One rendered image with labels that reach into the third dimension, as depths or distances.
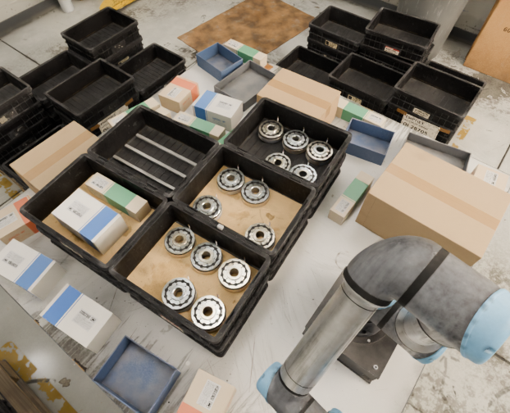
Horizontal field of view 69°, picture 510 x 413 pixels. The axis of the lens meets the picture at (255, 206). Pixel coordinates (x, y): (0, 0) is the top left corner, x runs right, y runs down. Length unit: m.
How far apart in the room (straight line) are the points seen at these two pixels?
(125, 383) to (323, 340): 0.76
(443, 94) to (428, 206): 1.23
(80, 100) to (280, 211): 1.51
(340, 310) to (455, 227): 0.75
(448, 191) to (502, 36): 2.32
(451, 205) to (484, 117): 1.93
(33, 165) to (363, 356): 1.34
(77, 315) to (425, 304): 1.04
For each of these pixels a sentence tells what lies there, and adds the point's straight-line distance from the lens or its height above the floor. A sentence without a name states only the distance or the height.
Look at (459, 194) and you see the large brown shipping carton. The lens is 1.45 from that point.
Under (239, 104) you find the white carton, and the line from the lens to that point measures 1.74.
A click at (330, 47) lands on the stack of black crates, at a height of 0.38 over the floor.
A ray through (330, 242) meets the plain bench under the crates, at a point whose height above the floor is 0.70.
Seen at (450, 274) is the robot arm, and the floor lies 1.44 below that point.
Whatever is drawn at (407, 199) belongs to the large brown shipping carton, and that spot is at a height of 0.90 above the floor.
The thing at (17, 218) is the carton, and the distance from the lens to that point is 1.63.
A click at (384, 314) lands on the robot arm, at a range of 1.03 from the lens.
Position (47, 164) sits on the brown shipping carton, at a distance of 1.62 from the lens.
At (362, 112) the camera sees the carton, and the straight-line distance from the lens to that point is 1.81.
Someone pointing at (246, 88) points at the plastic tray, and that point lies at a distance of 1.96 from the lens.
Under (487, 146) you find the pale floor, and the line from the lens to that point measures 3.08.
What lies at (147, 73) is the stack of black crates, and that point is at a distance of 2.69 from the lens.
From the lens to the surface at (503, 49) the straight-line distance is 3.65.
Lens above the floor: 1.95
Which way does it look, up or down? 57 degrees down
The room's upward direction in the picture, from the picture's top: straight up
